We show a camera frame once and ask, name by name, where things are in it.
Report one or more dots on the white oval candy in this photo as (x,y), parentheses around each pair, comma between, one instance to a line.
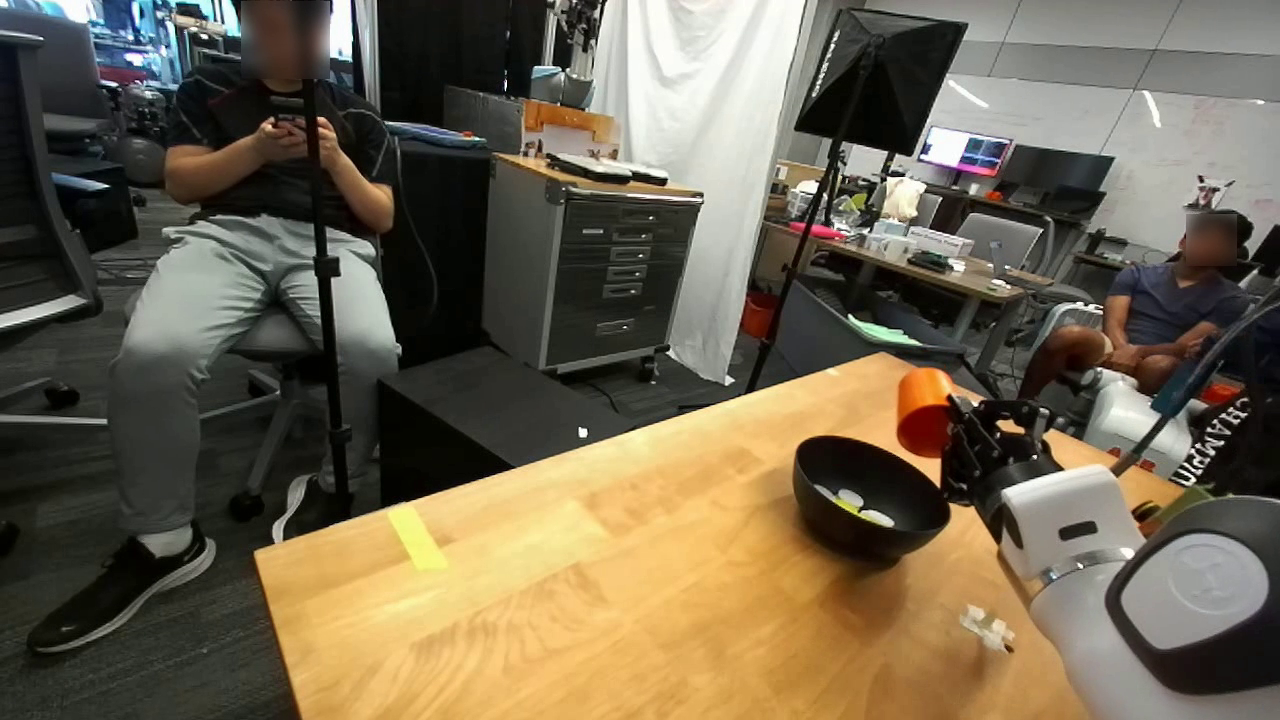
(851,498)
(824,489)

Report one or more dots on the grey flat device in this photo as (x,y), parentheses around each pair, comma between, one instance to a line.
(614,171)

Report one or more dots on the black computer monitor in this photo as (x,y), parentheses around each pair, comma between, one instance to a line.
(1055,183)

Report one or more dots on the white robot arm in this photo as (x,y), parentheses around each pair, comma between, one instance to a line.
(1174,625)

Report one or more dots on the tall black cabinet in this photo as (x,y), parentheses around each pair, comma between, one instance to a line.
(443,241)

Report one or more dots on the black backdrop curtain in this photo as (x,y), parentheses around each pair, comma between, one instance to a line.
(455,60)

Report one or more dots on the white rounded device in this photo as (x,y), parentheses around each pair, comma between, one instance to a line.
(1135,422)

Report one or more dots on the yellow-green oval candy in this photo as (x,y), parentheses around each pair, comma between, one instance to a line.
(877,516)

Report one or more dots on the grey office chair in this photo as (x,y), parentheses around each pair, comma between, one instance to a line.
(41,173)

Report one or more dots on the grey drawer cabinet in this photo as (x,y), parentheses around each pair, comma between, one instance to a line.
(585,265)

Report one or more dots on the cluttered wooden desk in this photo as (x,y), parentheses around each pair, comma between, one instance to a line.
(934,274)

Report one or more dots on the yellow tape strip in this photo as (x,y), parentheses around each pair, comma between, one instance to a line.
(417,537)

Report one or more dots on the black softbox light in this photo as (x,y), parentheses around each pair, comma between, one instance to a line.
(880,82)

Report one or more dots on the seated person black shirt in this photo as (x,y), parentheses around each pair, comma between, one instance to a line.
(252,144)

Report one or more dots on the black swivel chair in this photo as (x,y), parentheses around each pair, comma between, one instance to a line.
(275,334)

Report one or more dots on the white plastic peg stand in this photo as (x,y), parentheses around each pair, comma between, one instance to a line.
(987,631)

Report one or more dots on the orange plastic cup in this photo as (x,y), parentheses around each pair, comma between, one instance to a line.
(923,408)

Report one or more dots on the black bowl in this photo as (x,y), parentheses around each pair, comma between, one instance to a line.
(865,525)

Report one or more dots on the low black box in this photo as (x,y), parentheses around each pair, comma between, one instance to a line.
(494,415)

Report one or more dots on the orange white box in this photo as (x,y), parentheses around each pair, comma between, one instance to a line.
(565,131)

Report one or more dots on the white curtain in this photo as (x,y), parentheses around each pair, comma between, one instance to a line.
(694,163)

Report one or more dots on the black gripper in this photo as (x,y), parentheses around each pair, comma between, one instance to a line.
(1022,458)

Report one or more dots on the seated person grey shirt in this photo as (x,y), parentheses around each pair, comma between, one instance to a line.
(1174,305)

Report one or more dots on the black light stand pole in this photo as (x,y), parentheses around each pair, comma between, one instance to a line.
(327,334)

